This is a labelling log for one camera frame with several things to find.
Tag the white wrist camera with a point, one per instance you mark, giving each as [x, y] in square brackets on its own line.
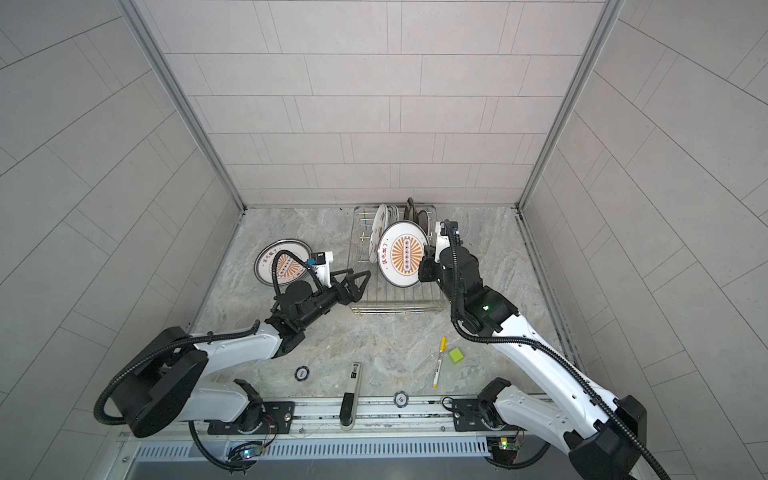
[320, 262]
[443, 231]

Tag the circuit board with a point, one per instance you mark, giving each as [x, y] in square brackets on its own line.
[503, 452]
[245, 455]

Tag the dark rimmed checkered plate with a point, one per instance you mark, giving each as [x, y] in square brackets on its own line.
[411, 213]

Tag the right circuit board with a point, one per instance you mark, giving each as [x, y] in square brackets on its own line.
[503, 452]

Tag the white watermelon pattern plate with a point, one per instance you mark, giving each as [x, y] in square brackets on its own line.
[379, 224]

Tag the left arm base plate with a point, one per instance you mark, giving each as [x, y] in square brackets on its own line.
[269, 418]

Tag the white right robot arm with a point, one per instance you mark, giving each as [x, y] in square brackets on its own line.
[603, 436]

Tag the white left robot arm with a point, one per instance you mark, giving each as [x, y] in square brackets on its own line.
[169, 380]

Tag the aluminium front rail frame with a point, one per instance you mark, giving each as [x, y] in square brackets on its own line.
[372, 420]

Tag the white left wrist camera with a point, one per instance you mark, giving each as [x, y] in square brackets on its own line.
[320, 262]

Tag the yellow capped white marker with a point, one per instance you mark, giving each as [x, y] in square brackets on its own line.
[439, 362]

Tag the left circuit board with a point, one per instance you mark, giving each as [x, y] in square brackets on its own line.
[245, 455]

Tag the metal wire dish rack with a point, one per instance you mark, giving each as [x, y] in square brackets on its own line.
[380, 296]

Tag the small sunburst plate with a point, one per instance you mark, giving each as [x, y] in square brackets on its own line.
[427, 221]

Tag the white blue striped plate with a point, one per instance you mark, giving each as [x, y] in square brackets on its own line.
[394, 214]

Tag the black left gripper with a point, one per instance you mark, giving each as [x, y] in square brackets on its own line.
[348, 296]

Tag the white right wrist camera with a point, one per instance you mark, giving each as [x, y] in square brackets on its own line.
[443, 231]

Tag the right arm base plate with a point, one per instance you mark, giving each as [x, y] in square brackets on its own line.
[472, 415]

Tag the black white handheld scraper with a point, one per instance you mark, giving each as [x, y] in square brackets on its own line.
[350, 400]

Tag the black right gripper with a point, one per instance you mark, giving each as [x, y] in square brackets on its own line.
[427, 263]

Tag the white plate orange sunburst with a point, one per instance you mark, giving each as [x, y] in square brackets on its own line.
[288, 269]

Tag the right round poker chip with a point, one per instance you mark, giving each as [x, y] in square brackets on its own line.
[401, 399]

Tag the green cube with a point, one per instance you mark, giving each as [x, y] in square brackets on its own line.
[455, 355]

